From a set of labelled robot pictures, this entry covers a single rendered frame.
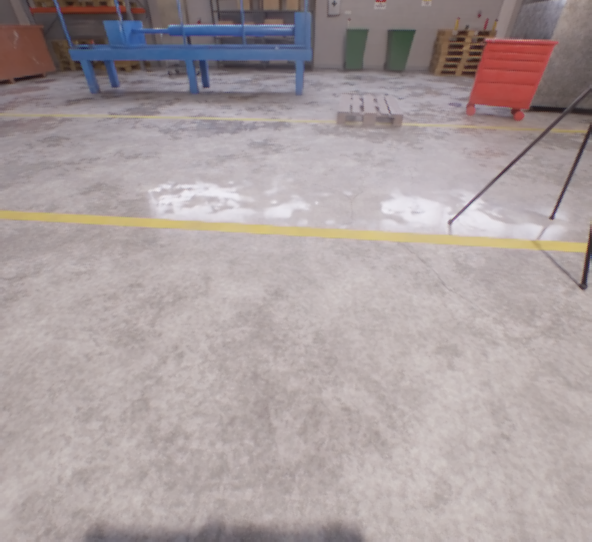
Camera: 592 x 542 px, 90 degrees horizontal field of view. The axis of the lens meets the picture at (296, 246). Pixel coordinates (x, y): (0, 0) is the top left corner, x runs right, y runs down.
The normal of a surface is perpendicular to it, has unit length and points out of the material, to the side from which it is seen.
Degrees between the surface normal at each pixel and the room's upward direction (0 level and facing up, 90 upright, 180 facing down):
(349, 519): 0
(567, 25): 90
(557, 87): 90
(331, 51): 90
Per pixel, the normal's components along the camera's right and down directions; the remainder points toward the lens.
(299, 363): 0.00, -0.81
